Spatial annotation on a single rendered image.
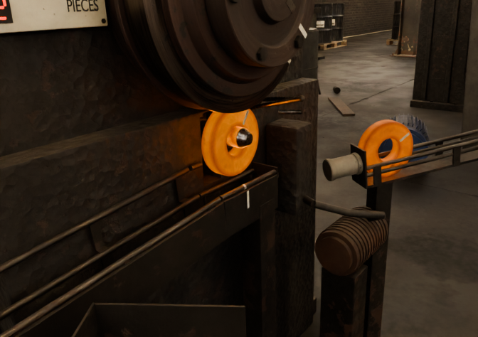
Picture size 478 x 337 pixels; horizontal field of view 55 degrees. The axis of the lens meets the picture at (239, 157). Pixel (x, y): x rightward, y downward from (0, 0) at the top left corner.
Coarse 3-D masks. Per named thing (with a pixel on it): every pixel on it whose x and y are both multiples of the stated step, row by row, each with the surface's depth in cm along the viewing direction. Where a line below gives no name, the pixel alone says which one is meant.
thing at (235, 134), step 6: (204, 126) 100; (234, 132) 95; (240, 132) 94; (246, 132) 94; (228, 138) 96; (234, 138) 95; (240, 138) 94; (246, 138) 94; (252, 138) 95; (228, 144) 97; (234, 144) 95; (240, 144) 95; (246, 144) 95
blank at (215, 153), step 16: (240, 112) 97; (208, 128) 92; (224, 128) 93; (256, 128) 102; (208, 144) 92; (224, 144) 94; (256, 144) 103; (208, 160) 94; (224, 160) 95; (240, 160) 100
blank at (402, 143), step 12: (384, 120) 121; (372, 132) 119; (384, 132) 120; (396, 132) 121; (408, 132) 122; (360, 144) 121; (372, 144) 120; (396, 144) 123; (408, 144) 123; (372, 156) 121; (396, 156) 123
